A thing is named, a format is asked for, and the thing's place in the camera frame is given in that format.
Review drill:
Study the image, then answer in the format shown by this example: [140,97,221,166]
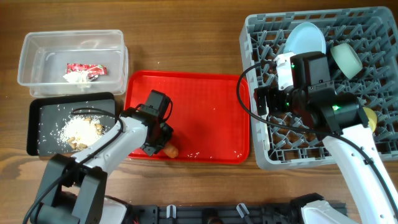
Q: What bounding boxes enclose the orange carrot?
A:
[163,143,179,159]

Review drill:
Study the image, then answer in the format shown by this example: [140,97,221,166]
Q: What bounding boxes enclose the white plastic spoon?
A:
[264,123,270,152]

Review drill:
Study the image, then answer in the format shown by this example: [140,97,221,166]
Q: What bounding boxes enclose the light blue plate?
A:
[283,22,326,54]

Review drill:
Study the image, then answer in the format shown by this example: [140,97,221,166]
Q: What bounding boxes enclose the red snack wrapper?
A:
[66,63,108,79]

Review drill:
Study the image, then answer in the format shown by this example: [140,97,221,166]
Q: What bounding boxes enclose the white tissue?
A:
[63,71,91,91]

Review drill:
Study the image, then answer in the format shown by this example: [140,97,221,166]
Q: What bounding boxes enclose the yellow plastic cup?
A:
[363,107,377,133]

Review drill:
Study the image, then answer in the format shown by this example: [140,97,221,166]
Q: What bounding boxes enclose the mint green bowl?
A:
[330,43,363,79]

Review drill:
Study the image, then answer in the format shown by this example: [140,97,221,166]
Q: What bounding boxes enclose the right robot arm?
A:
[253,52,397,223]

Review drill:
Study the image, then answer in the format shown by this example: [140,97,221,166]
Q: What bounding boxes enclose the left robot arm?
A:
[23,90,173,223]

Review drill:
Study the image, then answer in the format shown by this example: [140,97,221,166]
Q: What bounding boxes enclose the grey dishwasher rack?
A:
[239,7,397,170]

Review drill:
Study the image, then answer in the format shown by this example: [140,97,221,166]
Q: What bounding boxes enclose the red serving tray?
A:
[124,70,250,164]

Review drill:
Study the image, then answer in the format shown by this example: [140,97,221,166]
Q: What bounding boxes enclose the rice food scraps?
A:
[39,104,116,152]

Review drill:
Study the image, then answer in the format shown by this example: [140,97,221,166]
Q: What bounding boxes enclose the black plastic tray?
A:
[26,92,121,156]

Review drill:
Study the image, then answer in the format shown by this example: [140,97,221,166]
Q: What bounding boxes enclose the clear plastic bin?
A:
[17,30,129,98]

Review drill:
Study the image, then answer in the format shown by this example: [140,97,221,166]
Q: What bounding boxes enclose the right black cable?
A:
[236,60,398,212]

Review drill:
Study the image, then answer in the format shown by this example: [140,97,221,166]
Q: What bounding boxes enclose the black cable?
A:
[236,60,398,212]
[22,107,125,224]

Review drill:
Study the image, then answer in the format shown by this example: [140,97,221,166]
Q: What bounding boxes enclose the left black cable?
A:
[22,107,125,224]

